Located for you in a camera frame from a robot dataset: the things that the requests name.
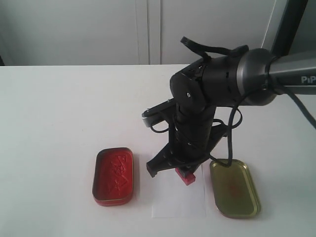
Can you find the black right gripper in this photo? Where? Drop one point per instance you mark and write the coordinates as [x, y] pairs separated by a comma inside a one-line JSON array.
[[192, 138]]

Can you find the red stamp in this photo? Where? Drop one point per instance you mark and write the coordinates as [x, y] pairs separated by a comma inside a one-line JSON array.
[[187, 179]]

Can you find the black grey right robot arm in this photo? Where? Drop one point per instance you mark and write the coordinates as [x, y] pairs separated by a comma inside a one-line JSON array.
[[206, 96]]

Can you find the red ink pad tin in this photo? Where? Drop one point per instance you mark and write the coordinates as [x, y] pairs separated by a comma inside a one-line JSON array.
[[113, 177]]

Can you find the white paper sheet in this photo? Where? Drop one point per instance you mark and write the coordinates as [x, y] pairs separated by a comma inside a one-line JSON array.
[[174, 199]]

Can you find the gold tin lid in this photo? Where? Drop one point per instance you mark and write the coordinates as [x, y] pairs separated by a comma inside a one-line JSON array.
[[234, 191]]

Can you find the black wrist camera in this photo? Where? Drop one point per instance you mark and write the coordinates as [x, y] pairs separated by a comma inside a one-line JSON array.
[[161, 112]]

